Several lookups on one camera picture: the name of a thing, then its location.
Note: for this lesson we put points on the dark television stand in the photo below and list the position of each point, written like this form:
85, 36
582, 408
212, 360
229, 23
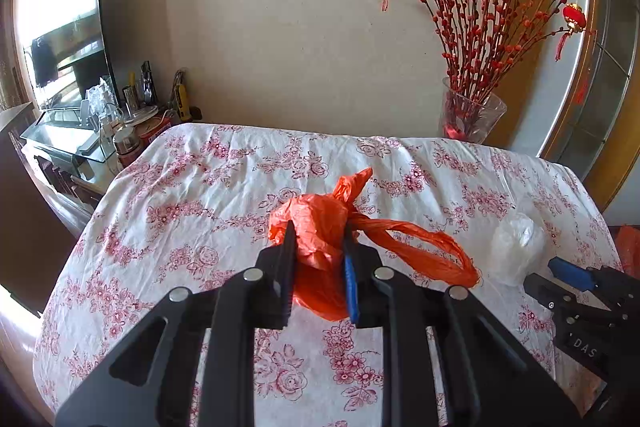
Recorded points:
50, 207

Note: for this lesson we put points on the red tin can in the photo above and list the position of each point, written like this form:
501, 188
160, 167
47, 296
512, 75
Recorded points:
156, 133

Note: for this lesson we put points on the glass vase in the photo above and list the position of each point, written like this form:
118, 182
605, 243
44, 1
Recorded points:
470, 117

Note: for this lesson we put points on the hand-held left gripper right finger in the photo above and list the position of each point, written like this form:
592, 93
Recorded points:
351, 292

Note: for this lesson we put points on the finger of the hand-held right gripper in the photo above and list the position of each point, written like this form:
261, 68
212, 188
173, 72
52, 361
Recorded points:
565, 299
570, 273

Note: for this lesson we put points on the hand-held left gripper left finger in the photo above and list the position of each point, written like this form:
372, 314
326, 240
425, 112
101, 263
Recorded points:
285, 287

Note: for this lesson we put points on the clear bag with red contents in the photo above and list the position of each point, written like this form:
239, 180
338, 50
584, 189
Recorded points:
631, 244

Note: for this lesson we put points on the metal lid jar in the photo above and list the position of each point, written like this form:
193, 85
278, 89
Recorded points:
126, 149

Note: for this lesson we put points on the clear plastic packaging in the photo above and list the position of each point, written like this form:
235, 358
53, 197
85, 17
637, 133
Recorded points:
100, 102

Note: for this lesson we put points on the utensil holder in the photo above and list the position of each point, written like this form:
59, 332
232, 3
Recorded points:
140, 92

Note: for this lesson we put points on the yellow hand tool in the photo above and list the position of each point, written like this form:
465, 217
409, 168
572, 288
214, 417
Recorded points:
182, 97

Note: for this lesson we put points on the large red lantern ornament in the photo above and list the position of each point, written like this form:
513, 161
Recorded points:
573, 16

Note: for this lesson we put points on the red berry branches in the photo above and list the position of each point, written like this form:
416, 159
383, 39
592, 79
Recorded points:
475, 32

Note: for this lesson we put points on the floral white tablecloth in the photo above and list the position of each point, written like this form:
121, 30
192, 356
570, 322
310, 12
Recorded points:
200, 217

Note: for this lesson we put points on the flat screen television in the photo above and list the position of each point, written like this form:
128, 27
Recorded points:
75, 47

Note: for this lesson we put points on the clear plastic bag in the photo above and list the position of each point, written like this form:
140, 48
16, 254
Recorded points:
517, 247

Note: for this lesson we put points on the wooden glass door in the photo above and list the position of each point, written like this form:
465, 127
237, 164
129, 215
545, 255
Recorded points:
600, 107

